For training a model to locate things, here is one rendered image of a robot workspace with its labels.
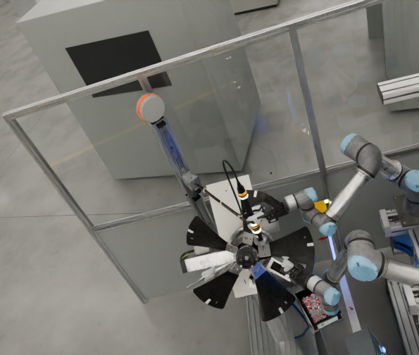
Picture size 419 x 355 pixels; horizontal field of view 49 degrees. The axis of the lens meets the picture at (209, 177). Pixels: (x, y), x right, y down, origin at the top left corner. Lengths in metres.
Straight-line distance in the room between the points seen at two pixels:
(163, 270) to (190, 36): 1.93
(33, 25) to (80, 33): 0.46
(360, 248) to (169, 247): 1.85
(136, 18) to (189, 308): 2.44
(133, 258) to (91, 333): 0.89
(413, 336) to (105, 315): 2.48
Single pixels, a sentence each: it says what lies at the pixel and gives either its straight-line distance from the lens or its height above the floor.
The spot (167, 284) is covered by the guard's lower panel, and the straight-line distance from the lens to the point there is 3.90.
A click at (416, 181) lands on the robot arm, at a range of 2.58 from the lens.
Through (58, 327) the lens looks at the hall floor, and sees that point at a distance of 4.49.
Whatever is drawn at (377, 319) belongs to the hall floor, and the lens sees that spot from 3.55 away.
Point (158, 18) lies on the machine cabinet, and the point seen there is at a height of 1.80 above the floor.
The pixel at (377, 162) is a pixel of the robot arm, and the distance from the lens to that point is 2.25.
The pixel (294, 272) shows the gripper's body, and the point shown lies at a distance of 2.35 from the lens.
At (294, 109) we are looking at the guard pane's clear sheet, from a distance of 2.77.
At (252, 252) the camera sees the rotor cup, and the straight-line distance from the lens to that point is 2.43.
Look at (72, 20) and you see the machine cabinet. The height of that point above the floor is 1.95.
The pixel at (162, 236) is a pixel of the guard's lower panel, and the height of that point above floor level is 0.75.
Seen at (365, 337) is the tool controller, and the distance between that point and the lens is 2.08.
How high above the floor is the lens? 3.09
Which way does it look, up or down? 39 degrees down
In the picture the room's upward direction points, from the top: 24 degrees counter-clockwise
